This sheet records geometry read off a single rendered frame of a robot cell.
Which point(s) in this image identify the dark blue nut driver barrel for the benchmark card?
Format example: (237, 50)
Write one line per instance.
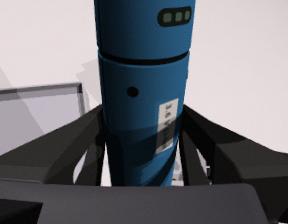
(143, 58)

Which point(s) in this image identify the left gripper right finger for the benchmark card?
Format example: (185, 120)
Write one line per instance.
(233, 159)

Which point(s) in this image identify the grey metal bracket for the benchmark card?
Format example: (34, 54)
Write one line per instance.
(178, 169)

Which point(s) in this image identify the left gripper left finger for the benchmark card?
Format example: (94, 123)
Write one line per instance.
(52, 158)

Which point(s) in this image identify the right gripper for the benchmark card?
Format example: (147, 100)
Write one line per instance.
(209, 174)

